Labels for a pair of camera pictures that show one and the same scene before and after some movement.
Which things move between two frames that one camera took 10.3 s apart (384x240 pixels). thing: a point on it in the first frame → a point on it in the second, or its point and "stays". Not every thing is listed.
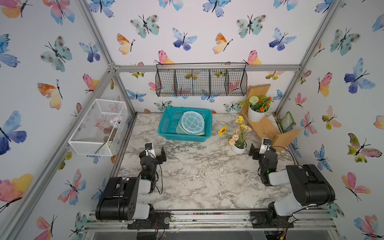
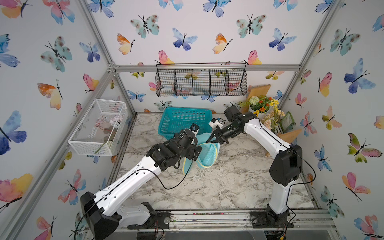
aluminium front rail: x=216 y=220 stays
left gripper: x=158 y=159 → x=193 y=152
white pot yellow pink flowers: x=238 y=140 → x=271 y=119
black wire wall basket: x=201 y=79 stays
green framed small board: x=286 y=121 stays
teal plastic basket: x=185 y=124 stays
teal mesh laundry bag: x=192 y=123 → x=208 y=156
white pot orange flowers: x=258 y=106 stays
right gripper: x=256 y=152 → x=218 y=136
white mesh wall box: x=99 y=132 stays
